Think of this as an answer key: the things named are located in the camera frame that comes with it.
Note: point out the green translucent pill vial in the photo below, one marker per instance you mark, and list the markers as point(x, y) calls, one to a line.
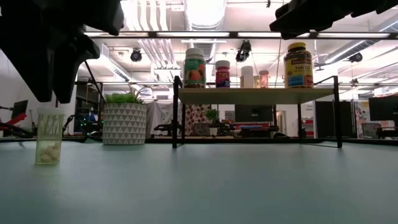
point(49, 140)

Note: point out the colourful wall poster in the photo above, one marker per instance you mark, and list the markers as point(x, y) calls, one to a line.
point(362, 118)

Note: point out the yellow translucent pill vial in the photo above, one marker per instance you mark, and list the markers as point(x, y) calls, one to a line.
point(256, 82)

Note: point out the black computer monitor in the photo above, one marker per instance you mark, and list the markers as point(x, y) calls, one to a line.
point(384, 109)
point(20, 107)

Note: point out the pink-label white-capped bottle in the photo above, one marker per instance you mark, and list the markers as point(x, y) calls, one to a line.
point(222, 76)

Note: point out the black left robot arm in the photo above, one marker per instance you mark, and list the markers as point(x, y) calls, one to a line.
point(62, 15)

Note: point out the black storage rack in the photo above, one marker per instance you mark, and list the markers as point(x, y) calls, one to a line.
point(81, 99)

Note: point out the small background potted plant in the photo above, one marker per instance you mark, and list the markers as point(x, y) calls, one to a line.
point(212, 115)

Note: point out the green table mat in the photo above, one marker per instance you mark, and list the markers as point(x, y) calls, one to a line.
point(248, 193)

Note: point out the yellow-capped fish oil bottle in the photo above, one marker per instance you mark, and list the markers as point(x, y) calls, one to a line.
point(298, 68)

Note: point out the black aluminium table frame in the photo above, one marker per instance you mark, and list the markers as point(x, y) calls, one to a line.
point(248, 140)

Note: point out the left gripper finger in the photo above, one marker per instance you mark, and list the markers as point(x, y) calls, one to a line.
point(65, 87)
point(40, 87)

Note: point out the green orange-fruit gummy bottle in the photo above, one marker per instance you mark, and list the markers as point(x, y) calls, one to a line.
point(194, 71)

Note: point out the wooden shelf with black legs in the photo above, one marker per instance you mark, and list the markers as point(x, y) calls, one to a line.
point(248, 96)

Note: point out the floral pattern panel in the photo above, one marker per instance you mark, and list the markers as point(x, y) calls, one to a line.
point(197, 115)

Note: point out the succulent in patterned white pot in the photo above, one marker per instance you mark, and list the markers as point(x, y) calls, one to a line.
point(124, 124)

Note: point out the black wall screen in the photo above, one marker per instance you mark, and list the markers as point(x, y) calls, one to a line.
point(253, 113)

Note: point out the black overhead frame bar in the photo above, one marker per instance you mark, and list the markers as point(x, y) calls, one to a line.
point(192, 35)

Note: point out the white bottle with yellow label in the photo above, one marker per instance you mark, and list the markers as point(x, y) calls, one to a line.
point(247, 77)

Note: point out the black partition panel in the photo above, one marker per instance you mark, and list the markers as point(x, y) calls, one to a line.
point(323, 118)

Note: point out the black ceiling spotlight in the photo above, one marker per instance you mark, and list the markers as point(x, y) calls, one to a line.
point(243, 51)
point(355, 57)
point(136, 55)

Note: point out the pink translucent pill vial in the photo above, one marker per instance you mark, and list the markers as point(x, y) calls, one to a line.
point(264, 80)

